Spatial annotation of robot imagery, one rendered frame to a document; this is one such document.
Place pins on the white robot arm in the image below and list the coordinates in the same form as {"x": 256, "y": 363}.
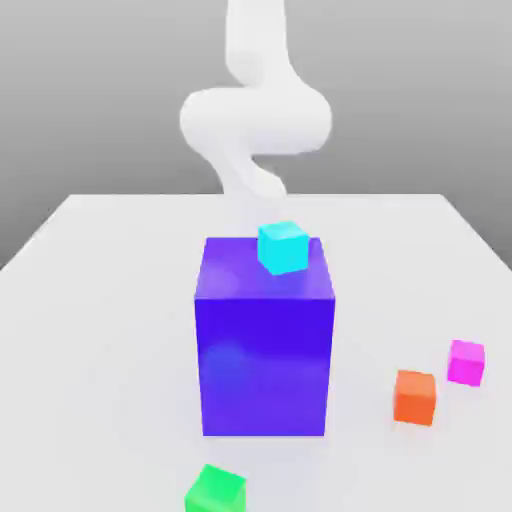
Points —
{"x": 256, "y": 120}

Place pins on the small cyan cube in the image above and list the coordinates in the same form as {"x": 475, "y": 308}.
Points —
{"x": 283, "y": 250}

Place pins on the small orange cube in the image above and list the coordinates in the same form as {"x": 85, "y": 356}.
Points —
{"x": 414, "y": 400}

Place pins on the small magenta cube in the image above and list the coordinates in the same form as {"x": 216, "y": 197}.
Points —
{"x": 466, "y": 364}

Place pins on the small green cube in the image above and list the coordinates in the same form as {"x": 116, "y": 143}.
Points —
{"x": 216, "y": 492}

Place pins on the large purple box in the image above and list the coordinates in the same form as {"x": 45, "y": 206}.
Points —
{"x": 264, "y": 360}

